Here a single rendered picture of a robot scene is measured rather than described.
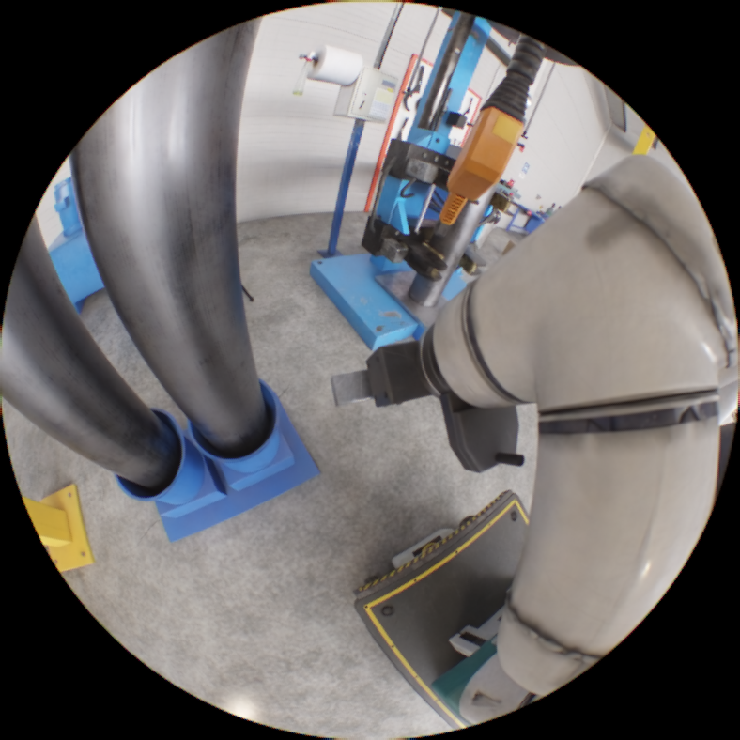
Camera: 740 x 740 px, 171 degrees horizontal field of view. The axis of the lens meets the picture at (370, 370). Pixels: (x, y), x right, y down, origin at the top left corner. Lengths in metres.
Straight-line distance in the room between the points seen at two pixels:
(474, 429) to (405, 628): 0.73
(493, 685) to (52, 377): 0.75
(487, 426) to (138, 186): 0.36
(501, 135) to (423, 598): 1.03
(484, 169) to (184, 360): 0.52
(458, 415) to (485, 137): 0.38
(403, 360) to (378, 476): 0.94
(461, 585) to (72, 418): 1.02
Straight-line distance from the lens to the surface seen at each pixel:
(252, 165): 2.85
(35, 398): 0.49
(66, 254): 2.36
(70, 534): 1.63
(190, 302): 0.33
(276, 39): 3.00
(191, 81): 0.28
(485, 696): 0.49
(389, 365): 0.20
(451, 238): 1.44
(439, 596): 0.86
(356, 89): 1.85
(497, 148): 0.43
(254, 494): 1.06
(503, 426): 0.21
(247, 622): 1.17
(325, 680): 1.29
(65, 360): 0.48
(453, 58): 1.68
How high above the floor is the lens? 1.05
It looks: 51 degrees down
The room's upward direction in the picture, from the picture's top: 22 degrees clockwise
